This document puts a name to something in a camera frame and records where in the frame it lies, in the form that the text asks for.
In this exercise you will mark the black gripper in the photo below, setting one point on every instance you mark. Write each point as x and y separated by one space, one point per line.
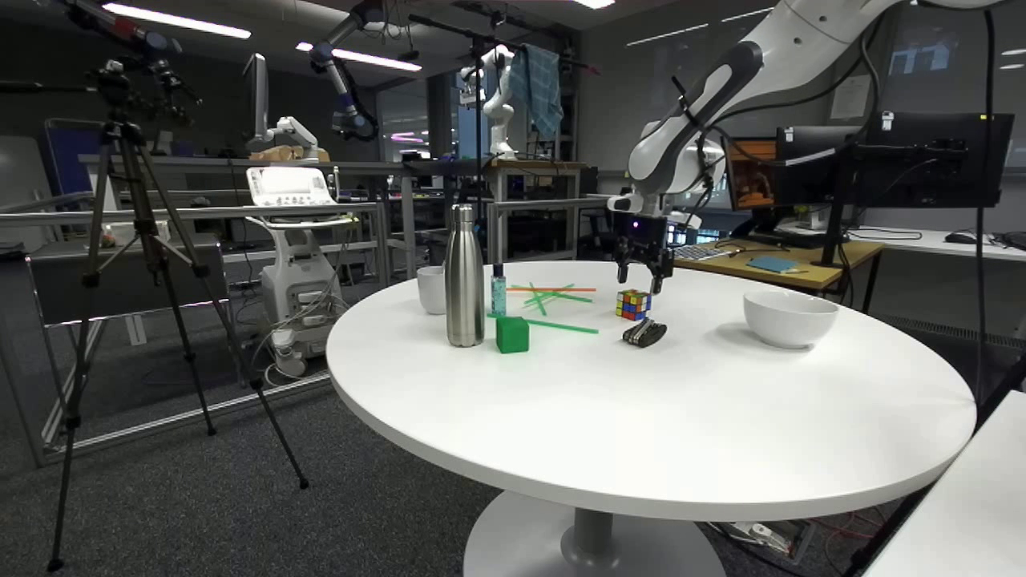
644 240

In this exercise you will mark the Rubik's cube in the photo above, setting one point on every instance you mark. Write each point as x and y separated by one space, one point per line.
634 306

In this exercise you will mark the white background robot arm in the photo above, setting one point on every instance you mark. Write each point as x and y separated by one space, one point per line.
487 87

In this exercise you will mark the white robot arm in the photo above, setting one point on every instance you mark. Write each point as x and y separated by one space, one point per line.
788 48

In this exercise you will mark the green cube block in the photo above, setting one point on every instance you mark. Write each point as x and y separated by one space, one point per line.
511 334

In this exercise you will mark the black folding multitool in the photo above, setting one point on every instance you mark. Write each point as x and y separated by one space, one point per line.
644 334

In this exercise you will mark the green straw crossing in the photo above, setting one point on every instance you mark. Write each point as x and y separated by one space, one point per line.
563 300

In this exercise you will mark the orange straw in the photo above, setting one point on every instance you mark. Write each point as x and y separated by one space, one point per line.
525 288

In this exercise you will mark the long green straw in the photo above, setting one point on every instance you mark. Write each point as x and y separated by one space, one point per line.
545 326

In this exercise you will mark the white round table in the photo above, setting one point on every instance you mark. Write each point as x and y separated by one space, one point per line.
610 460

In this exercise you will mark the teal marker tube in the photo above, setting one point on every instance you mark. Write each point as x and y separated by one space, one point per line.
497 288

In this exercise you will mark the white ceramic bowl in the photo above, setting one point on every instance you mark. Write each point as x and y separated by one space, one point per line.
790 319

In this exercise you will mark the wooden side table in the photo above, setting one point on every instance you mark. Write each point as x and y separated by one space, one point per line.
793 267

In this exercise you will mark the stainless steel water bottle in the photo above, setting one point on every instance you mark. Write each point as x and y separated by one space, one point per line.
464 279

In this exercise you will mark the teal hanging cloth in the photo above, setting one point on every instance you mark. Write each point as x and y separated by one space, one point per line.
536 87

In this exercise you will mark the white mug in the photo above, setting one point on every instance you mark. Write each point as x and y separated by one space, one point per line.
431 285

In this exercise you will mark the black computer monitor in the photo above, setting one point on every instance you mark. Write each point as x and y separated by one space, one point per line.
898 162

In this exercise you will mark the white medical cart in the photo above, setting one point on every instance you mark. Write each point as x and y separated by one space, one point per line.
301 288

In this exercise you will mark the white adjacent desk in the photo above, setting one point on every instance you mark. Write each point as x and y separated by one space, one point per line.
973 524

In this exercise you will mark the black camera tripod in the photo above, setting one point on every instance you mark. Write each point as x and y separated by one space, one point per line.
140 256

